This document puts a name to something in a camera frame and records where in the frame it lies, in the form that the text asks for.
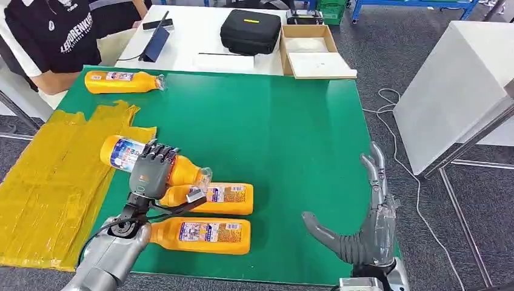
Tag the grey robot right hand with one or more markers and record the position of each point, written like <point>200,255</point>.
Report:
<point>377,233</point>

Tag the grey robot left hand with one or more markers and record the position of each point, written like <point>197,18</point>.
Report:
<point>148,176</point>

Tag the orange drink bottle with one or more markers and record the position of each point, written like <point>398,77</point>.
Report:
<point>140,86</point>
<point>120,154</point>
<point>208,245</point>
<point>237,205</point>

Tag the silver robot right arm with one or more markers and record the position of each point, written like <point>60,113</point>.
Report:
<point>399,277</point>

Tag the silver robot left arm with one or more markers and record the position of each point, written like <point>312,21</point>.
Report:
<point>108,261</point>

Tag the yellow plastic sheet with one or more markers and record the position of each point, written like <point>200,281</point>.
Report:
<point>52,180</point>

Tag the green table mat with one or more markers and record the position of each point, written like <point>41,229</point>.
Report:
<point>261,132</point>

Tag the dark blue tablet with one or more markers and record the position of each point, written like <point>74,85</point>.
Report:
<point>156,44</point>

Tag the grey metal table leg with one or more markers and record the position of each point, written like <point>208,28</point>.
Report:
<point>18,110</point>

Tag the black phone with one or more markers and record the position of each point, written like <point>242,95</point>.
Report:
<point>158,24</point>

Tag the white box-shaped table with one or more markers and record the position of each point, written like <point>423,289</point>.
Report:
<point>445,92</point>

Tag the person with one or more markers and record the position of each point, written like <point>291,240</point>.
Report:
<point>116,20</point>
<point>60,36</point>

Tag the black carrying case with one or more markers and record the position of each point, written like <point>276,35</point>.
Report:
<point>251,34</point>

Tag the white flat board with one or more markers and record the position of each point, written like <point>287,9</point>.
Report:
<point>321,65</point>

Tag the white foam sheet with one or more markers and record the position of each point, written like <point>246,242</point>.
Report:
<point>305,44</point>

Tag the black bag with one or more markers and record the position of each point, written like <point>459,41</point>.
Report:
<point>257,3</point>

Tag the open cardboard box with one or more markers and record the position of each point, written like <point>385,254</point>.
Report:
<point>307,31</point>

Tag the green plastic crate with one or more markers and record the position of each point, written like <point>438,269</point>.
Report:
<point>332,14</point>

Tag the silver metal table frame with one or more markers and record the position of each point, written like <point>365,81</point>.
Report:
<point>465,225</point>

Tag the blue metal cart frame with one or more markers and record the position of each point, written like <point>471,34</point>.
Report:
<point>413,3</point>

